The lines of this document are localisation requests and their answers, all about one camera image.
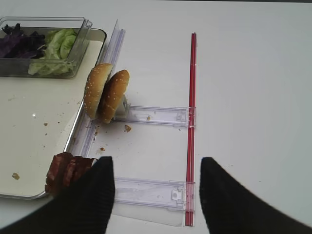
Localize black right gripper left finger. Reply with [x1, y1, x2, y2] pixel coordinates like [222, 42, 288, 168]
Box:
[0, 156, 115, 234]

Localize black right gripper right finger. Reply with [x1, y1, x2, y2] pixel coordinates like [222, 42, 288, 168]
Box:
[199, 157, 312, 234]

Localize meat patty front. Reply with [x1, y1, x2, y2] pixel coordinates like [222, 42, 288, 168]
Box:
[44, 152, 73, 196]

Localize meat patty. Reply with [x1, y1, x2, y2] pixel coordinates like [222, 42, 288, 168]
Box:
[63, 156, 97, 187]
[44, 152, 73, 196]

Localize meat patty rear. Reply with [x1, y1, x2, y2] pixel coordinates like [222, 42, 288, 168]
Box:
[63, 156, 97, 187]

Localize green lettuce leaves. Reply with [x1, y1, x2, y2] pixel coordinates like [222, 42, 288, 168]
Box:
[28, 28, 77, 76]

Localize clear lower track right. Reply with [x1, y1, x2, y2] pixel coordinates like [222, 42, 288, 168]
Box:
[114, 177, 195, 212]

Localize clear track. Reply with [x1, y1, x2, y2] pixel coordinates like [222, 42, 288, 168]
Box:
[114, 177, 195, 212]
[114, 105, 196, 128]

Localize metal serving tray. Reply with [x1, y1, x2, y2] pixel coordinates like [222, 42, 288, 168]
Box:
[0, 29, 106, 199]

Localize white pusher block buns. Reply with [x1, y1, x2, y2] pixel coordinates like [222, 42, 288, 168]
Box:
[114, 95, 129, 119]

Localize clear upper track right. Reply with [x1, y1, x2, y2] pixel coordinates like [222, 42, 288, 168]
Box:
[114, 105, 196, 128]

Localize sesame bun top front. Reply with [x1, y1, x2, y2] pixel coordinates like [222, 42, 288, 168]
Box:
[83, 63, 113, 119]

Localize clear plastic salad box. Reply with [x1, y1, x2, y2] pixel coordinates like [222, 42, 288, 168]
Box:
[0, 16, 92, 78]

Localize purple cabbage leaves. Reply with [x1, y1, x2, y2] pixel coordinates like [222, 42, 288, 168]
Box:
[0, 23, 47, 59]

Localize red rail right side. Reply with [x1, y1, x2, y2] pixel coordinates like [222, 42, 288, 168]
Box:
[185, 33, 196, 227]

